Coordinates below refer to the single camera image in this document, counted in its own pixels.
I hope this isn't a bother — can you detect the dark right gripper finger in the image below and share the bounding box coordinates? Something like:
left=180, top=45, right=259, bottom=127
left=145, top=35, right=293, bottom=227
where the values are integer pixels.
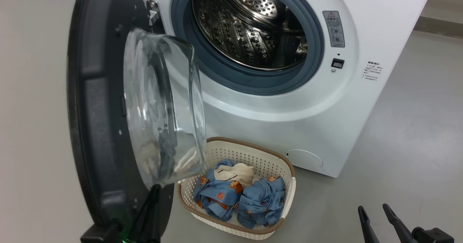
left=383, top=204, right=416, bottom=243
left=358, top=206, right=380, bottom=243

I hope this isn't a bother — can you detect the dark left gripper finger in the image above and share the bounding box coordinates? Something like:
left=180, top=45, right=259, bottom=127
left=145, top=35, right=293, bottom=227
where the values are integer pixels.
left=127, top=185, right=161, bottom=243

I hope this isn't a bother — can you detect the blue bear-print garment cream collar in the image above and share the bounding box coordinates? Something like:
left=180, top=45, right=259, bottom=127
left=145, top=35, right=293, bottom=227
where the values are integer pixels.
left=193, top=159, right=255, bottom=222

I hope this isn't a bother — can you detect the black round glass washer door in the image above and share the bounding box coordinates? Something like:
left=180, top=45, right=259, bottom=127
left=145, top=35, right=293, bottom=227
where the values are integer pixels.
left=66, top=0, right=207, bottom=236

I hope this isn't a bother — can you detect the white front-load washing machine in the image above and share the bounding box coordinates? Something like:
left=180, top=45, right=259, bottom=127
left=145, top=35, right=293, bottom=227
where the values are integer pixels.
left=130, top=0, right=436, bottom=178

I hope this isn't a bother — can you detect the metal door hinge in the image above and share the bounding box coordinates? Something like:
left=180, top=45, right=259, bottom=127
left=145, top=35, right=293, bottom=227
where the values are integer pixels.
left=146, top=0, right=165, bottom=34

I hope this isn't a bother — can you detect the cream perforated laundry basket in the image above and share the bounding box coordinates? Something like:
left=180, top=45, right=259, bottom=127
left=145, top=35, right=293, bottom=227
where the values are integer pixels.
left=177, top=137, right=296, bottom=240

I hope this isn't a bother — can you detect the small printed text label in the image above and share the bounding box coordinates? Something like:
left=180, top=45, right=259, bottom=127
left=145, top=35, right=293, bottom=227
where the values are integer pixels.
left=363, top=60, right=382, bottom=81

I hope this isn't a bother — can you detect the grey warning sticker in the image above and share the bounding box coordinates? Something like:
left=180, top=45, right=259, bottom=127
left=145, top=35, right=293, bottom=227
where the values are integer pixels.
left=322, top=10, right=345, bottom=48

